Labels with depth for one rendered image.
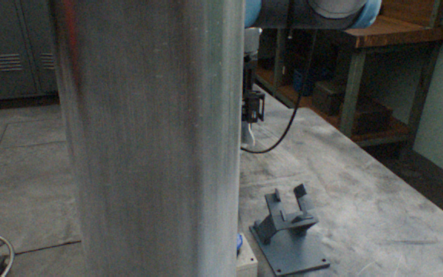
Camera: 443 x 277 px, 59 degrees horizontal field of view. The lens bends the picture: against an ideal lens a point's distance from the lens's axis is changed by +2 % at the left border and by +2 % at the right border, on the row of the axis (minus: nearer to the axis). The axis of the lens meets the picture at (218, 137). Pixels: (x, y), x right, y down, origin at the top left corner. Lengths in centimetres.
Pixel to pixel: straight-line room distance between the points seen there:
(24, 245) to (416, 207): 172
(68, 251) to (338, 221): 144
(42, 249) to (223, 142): 191
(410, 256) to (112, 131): 69
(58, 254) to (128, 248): 183
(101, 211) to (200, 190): 4
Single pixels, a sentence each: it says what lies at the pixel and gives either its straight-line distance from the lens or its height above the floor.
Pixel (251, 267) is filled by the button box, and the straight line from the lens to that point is 65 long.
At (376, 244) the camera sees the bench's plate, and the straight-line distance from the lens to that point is 80.
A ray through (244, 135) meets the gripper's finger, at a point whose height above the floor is 97.
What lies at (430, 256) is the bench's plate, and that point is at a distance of 81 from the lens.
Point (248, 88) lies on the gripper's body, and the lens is 66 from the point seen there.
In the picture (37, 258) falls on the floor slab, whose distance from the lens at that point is 202.
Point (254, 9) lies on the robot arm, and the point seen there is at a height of 122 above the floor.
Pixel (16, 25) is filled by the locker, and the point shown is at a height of 67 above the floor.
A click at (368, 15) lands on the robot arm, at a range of 53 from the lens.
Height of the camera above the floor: 130
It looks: 28 degrees down
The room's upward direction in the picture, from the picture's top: straight up
